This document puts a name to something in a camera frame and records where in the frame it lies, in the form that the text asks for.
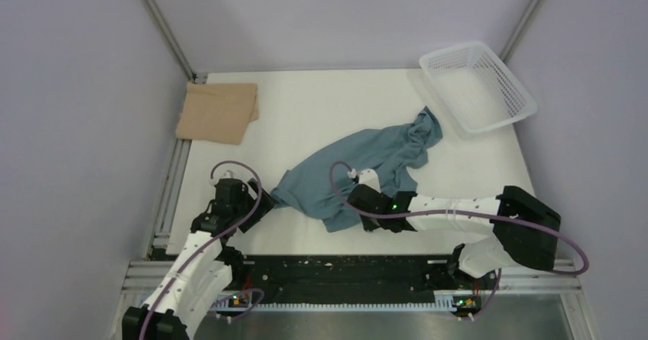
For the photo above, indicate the blue-grey t-shirt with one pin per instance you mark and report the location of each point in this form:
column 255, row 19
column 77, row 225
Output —
column 391, row 152

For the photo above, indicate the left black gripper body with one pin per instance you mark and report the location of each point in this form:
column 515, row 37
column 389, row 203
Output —
column 264, row 207

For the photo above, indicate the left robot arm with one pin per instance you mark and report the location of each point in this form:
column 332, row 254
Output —
column 205, row 266

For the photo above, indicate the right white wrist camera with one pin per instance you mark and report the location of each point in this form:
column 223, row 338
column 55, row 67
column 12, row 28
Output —
column 368, row 177

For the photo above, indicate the white cable duct strip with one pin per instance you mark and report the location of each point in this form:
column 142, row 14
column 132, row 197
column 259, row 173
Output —
column 443, row 303

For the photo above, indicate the folded tan t-shirt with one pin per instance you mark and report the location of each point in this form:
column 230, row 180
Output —
column 218, row 112

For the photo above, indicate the white plastic mesh basket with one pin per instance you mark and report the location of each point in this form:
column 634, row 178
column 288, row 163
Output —
column 477, row 87

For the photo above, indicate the aluminium post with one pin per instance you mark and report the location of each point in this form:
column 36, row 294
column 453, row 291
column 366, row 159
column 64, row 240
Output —
column 169, row 38
column 526, row 19

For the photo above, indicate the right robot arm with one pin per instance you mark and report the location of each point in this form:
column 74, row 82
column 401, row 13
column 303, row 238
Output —
column 516, row 228

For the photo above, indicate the right rear aluminium post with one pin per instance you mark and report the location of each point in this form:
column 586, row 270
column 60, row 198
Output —
column 526, row 19

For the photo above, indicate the left rear aluminium post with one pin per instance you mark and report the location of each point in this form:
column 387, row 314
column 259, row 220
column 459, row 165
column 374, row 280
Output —
column 169, row 38

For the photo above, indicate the left side aluminium rail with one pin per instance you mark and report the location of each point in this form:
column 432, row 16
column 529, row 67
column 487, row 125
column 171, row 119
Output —
column 166, row 207

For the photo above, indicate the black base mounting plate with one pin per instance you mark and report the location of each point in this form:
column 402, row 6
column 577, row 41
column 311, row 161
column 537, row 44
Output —
column 444, row 279

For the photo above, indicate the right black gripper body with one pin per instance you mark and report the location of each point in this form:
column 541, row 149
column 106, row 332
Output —
column 371, row 223

